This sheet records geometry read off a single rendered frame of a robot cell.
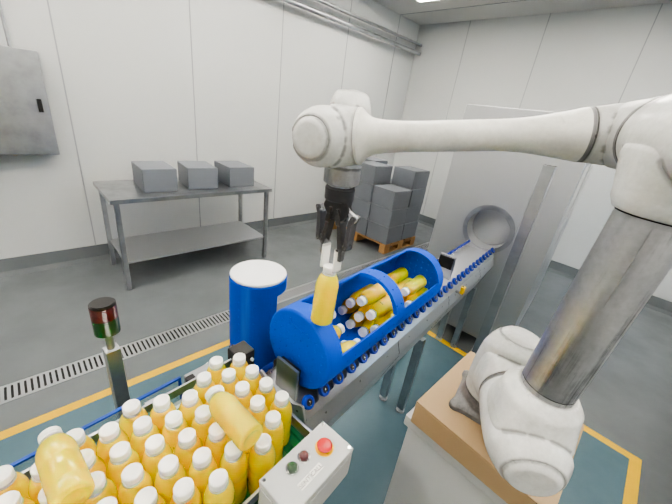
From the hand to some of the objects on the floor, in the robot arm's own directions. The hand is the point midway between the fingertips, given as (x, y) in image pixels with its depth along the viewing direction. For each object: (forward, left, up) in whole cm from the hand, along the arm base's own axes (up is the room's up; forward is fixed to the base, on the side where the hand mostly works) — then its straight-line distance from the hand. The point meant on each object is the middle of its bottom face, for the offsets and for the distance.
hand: (331, 258), depth 87 cm
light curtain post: (-47, -140, -144) cm, 206 cm away
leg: (-26, -196, -145) cm, 245 cm away
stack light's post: (+40, +40, -147) cm, 158 cm away
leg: (-17, -98, -145) cm, 176 cm away
